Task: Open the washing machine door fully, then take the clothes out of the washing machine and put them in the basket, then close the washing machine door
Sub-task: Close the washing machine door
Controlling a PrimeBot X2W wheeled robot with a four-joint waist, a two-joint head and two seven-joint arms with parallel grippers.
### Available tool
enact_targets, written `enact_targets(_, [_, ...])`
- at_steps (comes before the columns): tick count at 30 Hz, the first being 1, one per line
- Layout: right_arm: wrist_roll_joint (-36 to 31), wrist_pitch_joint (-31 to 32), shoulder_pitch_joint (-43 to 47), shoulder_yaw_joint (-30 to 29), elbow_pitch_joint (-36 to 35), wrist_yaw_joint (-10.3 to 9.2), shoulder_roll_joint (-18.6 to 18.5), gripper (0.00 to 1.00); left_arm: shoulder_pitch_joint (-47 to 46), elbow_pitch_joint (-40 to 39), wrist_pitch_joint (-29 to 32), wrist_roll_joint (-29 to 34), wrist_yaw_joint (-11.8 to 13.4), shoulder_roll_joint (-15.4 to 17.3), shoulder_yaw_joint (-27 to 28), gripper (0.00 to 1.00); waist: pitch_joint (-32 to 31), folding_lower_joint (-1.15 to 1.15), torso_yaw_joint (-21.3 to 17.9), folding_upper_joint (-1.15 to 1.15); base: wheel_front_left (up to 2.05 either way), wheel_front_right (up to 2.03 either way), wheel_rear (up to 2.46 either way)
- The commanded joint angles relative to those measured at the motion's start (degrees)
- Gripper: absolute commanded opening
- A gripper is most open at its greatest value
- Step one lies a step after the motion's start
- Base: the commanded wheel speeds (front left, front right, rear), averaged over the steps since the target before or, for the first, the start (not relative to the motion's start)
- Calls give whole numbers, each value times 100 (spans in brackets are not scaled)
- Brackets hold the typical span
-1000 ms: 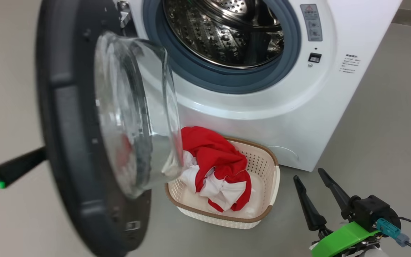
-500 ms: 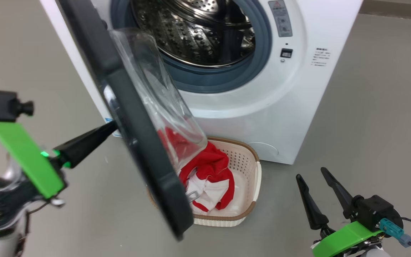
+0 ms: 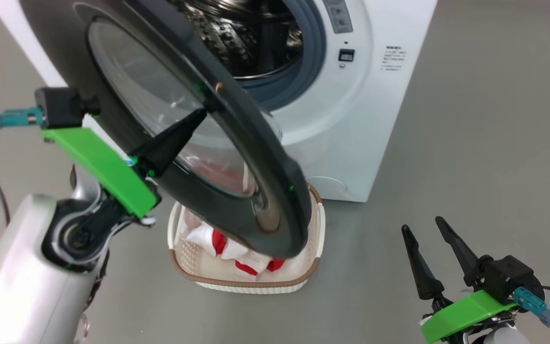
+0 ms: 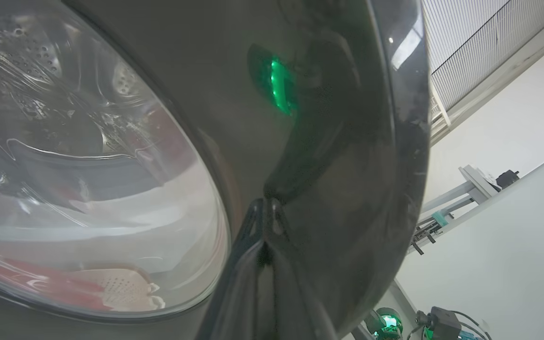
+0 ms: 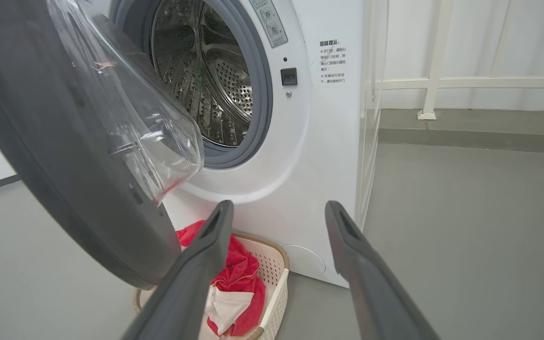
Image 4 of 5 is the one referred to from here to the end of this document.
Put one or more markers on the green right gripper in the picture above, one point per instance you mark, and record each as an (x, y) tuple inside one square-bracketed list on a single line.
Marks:
[(385, 326)]

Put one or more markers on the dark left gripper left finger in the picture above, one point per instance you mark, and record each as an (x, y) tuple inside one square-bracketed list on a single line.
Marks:
[(239, 283)]

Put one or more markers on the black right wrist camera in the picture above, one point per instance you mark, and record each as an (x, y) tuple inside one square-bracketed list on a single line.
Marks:
[(442, 323)]

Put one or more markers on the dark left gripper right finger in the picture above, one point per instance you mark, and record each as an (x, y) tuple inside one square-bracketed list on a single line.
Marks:
[(295, 293)]

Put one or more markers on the grey metal workbench frame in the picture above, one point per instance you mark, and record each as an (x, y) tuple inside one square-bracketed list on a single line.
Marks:
[(475, 186)]

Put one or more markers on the small black box device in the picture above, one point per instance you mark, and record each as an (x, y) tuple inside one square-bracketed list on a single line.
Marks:
[(507, 179)]

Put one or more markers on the dark washing machine door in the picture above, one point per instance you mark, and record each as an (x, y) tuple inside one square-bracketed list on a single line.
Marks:
[(206, 71)]

